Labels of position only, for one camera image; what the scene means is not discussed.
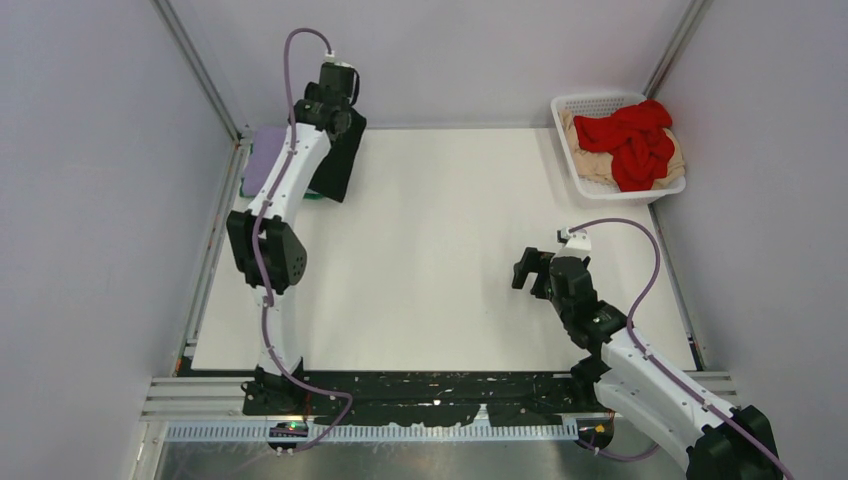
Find beige t shirt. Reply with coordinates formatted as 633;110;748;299
560;109;686;188

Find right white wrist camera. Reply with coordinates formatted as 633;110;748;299
555;228;592;261

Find white plastic basket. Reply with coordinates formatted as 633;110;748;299
550;91;686;208

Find black t shirt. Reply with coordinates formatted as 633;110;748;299
309;108;367;203

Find white cable duct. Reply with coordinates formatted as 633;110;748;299
165;419;579;443

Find folded purple t shirt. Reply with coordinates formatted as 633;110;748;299
240;126;287;198

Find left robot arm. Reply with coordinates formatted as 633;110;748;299
226;61;367;415

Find aluminium frame post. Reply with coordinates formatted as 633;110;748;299
642;0;714;98
150;0;254;147

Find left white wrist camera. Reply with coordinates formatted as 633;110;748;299
324;51;352;68

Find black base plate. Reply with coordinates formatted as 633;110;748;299
241;369;609;427

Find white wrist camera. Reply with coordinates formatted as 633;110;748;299
555;228;592;261
324;51;352;68

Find right aluminium frame post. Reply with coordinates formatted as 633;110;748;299
642;0;714;98

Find red t shirt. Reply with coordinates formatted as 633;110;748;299
572;99;677;193

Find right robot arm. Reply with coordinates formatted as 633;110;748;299
512;247;785;479

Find left aluminium frame post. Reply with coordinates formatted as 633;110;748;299
150;0;254;147

